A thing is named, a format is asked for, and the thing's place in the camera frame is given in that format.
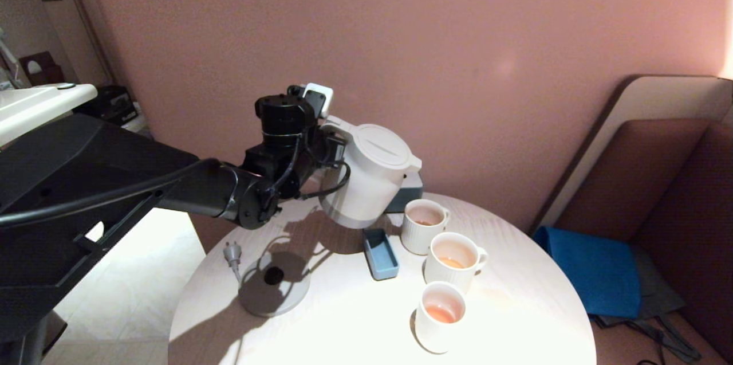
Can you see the white ribbed mug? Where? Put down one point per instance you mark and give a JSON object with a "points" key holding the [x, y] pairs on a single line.
{"points": [[415, 239], [446, 279]]}

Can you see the white leaning board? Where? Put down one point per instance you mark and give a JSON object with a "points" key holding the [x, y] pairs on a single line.
{"points": [[647, 98]]}

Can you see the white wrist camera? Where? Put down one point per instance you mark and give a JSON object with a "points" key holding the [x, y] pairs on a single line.
{"points": [[315, 102]]}

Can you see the metal folding rack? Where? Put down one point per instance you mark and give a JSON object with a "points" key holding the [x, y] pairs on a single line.
{"points": [[137, 124]]}

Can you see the grey wall-mounted fixture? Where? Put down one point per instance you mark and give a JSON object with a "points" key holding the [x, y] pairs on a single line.
{"points": [[7, 61]]}

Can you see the blue rectangular tray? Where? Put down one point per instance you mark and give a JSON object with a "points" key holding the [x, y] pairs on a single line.
{"points": [[379, 256]]}

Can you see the brown upholstered cushion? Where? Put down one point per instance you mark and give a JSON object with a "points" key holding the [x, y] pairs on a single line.
{"points": [[641, 181], [698, 239]]}

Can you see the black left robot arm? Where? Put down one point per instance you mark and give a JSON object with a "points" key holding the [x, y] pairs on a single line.
{"points": [[86, 153]]}

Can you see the grey fabric bag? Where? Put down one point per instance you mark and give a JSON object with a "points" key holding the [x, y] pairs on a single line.
{"points": [[653, 296]]}

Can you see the white electric kettle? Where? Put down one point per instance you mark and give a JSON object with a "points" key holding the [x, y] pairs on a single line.
{"points": [[372, 181]]}

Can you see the white sink counter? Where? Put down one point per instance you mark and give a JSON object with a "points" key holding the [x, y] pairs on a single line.
{"points": [[34, 102]]}

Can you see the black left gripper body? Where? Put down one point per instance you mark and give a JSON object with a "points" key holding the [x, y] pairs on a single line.
{"points": [[329, 150]]}

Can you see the black box appliance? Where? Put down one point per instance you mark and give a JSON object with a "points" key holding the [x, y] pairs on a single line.
{"points": [[111, 104]]}

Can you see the grey round kettle base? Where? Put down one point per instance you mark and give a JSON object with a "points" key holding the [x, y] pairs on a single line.
{"points": [[275, 296]]}

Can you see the small dark round disc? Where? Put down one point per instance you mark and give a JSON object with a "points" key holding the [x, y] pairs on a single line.
{"points": [[66, 86]]}

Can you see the brown wooden holder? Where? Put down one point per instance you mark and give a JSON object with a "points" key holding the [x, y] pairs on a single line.
{"points": [[48, 73]]}

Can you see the grey-blue tissue box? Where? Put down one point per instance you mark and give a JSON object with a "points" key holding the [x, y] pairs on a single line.
{"points": [[413, 201]]}

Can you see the blue fabric bag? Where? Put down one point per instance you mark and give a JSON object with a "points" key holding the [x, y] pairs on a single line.
{"points": [[595, 273]]}

